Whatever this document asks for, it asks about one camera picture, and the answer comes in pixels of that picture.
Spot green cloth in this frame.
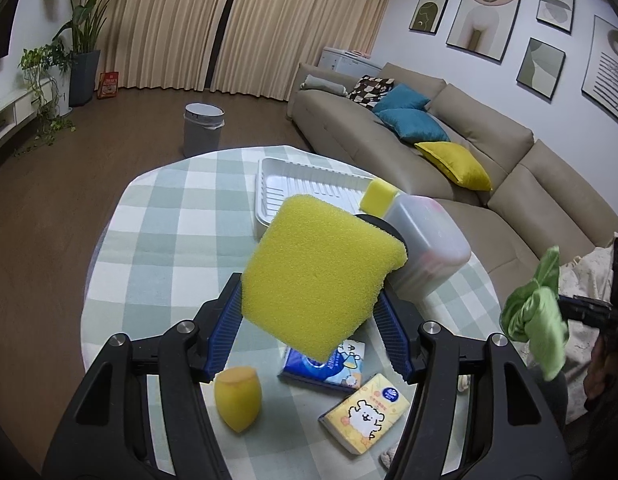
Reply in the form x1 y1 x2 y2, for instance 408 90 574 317
500 246 570 382

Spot yellow egg sponge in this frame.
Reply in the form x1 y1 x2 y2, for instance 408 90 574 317
213 366 262 434

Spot yellow tissue pack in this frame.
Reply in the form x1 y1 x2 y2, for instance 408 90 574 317
319 374 410 455

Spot blue tissue pack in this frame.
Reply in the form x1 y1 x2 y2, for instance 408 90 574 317
279 339 365 392

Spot large yellow sponge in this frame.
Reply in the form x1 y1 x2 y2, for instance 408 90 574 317
242 195 408 362

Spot small yellow sponge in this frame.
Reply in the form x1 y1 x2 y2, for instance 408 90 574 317
359 178 400 218

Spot operator hand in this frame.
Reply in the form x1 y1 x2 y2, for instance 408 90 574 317
584 332 618 420

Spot white floral blanket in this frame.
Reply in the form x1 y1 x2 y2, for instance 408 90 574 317
518 246 618 426

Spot beige sectional sofa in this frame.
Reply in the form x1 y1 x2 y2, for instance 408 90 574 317
286 62 618 271

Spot translucent plastic container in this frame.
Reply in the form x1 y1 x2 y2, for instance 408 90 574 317
383 194 472 302

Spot black cylinder container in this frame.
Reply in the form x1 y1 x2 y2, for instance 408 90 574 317
357 214 405 244

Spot yellow cushion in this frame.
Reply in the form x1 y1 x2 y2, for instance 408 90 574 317
414 142 492 192

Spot white plastic tray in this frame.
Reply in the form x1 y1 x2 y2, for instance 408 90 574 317
254 157 373 240

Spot near blue cushion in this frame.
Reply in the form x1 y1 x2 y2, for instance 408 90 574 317
375 108 449 144

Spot blue cushion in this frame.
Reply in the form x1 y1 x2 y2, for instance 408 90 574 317
373 84 431 115
375 108 449 144

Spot grey trash bin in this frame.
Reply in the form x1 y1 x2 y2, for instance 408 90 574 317
182 102 224 157

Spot far blue cushion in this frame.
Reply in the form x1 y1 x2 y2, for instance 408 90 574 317
373 84 431 115

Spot red bag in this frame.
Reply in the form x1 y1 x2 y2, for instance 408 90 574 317
96 72 119 100

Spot patterned black white cushion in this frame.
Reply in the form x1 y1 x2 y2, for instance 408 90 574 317
348 75 395 110

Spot white tv cabinet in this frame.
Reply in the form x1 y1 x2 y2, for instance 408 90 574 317
0 85 72 149

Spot trailing ivy plant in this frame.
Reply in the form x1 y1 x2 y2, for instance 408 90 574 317
17 39 76 155

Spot grey folded blanket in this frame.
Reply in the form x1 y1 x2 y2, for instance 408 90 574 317
299 74 348 96

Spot beige curtains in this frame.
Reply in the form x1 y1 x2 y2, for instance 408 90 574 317
97 0 388 101

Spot tall potted plant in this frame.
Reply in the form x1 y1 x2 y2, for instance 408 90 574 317
54 0 112 108

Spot striped wall picture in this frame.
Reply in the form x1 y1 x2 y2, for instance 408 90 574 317
582 15 618 121

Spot lower abstract wall picture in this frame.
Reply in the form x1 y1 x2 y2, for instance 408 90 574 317
516 38 566 102

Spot upper right wall picture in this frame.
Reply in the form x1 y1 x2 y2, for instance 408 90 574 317
536 0 575 34

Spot large arch wall picture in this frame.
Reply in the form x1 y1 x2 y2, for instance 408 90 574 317
446 0 521 63

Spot small green wall picture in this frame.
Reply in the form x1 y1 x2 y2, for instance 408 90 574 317
409 0 448 35

